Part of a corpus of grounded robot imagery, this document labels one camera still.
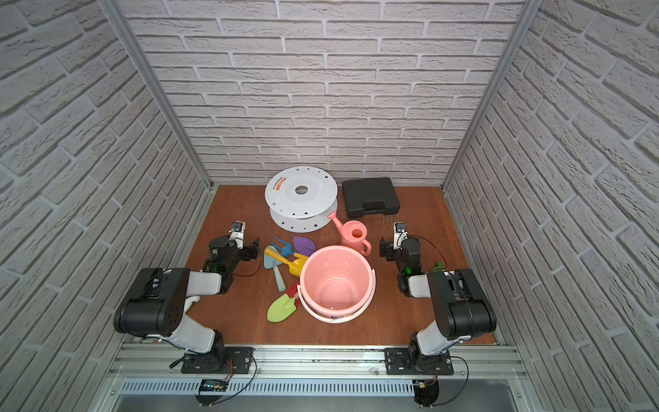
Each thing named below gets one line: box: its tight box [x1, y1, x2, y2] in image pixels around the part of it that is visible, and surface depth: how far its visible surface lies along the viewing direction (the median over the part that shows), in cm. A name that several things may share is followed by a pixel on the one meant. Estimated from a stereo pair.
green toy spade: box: [266, 293, 297, 323], surface depth 86 cm
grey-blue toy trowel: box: [263, 245, 286, 292], surface depth 93 cm
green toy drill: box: [429, 260, 444, 273], surface depth 95 cm
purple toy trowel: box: [292, 236, 317, 257], surface depth 100 cm
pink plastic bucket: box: [296, 244, 377, 325], surface depth 79 cm
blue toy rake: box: [271, 236, 295, 257], surface depth 99 cm
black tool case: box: [342, 176, 401, 219], surface depth 112 cm
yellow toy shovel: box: [264, 247, 308, 278], surface depth 95 cm
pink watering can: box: [327, 211, 373, 257], surface depth 92 cm
